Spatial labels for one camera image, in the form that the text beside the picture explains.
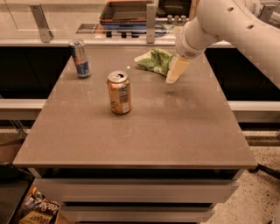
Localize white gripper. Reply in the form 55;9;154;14
165;18;219;84

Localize green jalapeno chip bag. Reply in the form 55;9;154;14
134;48;173;76

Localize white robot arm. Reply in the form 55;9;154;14
175;0;280;88

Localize orange soda can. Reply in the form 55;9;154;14
107;71;131;115

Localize grey tray stack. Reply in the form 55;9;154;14
100;0;155;23

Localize blue silver energy drink can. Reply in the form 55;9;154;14
69;39;91;79

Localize upper white drawer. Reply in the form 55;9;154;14
34;178;238;203

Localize white drawer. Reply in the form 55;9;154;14
34;178;238;203
61;206;214;223

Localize lower white drawer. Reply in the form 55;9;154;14
61;206;214;223

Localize snack packages on floor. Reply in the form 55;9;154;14
12;185;72;224

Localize middle metal glass bracket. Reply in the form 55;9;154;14
146;3;156;44

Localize metal glass bracket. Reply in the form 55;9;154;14
259;4;276;23
146;3;156;44
30;4;53;43

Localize right metal glass bracket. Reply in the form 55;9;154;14
259;4;276;23

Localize left metal glass bracket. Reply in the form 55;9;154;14
30;4;53;43

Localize black cable on floor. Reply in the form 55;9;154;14
248;163;280;180

